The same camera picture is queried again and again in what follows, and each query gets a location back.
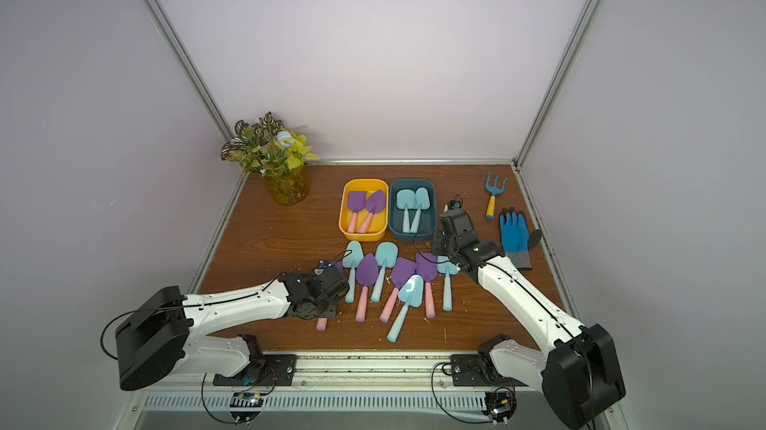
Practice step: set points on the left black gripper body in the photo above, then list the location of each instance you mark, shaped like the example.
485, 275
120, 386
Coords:
334, 284

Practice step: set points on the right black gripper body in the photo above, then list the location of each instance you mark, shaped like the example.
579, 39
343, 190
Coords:
453, 224

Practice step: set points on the purple shovel pink handle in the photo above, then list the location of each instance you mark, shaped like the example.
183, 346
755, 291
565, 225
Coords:
356, 204
366, 276
374, 205
322, 322
402, 271
427, 268

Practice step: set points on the teal shovel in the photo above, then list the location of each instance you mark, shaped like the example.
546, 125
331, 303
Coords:
448, 269
405, 201
411, 296
386, 256
352, 257

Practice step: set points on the dark teal storage box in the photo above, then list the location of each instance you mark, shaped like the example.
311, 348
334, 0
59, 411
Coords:
428, 221

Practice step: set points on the teal shovel eleventh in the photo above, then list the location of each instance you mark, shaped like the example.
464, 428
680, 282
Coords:
422, 202

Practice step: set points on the yellow plastic storage box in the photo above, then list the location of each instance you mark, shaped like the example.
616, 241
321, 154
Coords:
379, 223

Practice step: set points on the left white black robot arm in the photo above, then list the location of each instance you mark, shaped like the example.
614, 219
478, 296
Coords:
174, 333

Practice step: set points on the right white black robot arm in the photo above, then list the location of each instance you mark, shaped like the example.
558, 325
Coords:
575, 404

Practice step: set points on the blue yellow garden rake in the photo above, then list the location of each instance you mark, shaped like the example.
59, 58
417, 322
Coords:
495, 189

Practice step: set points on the blue grey garden glove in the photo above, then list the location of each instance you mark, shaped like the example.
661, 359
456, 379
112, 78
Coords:
517, 239

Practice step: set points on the left circuit board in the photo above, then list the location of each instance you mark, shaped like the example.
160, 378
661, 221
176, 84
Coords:
245, 406

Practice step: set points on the circuit board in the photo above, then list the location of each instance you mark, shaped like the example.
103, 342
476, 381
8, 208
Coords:
245, 406
501, 405

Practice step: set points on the potted green plant vase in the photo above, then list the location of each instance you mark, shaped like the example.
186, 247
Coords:
275, 153

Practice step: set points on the right circuit board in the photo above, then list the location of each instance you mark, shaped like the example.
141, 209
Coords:
501, 405

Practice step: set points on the aluminium front rail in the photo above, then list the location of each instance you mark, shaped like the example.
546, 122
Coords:
371, 370

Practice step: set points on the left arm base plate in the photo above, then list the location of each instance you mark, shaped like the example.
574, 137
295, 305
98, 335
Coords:
270, 370

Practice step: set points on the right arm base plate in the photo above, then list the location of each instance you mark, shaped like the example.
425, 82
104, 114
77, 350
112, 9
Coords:
476, 369

